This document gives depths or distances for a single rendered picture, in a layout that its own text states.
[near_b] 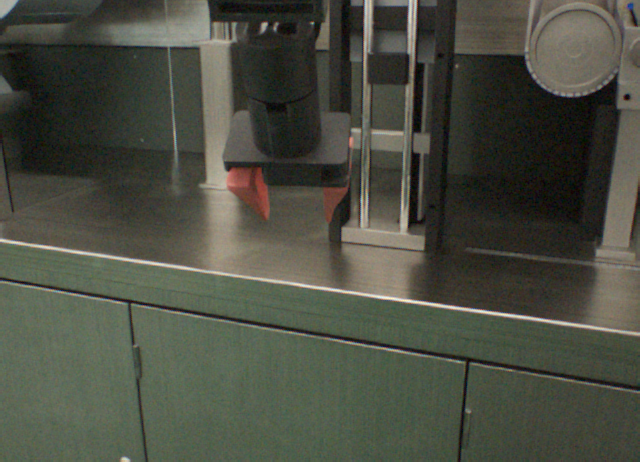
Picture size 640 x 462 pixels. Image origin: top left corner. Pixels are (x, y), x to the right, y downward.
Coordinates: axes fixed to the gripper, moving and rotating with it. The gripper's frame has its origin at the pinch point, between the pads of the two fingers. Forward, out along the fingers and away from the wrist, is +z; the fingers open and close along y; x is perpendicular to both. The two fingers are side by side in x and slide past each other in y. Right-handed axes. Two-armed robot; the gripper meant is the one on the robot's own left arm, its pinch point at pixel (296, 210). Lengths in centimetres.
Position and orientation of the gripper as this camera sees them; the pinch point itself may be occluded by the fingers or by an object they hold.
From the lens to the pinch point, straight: 61.8
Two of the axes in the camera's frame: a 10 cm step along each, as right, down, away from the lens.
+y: -9.9, -0.4, 1.1
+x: -1.0, 7.5, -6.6
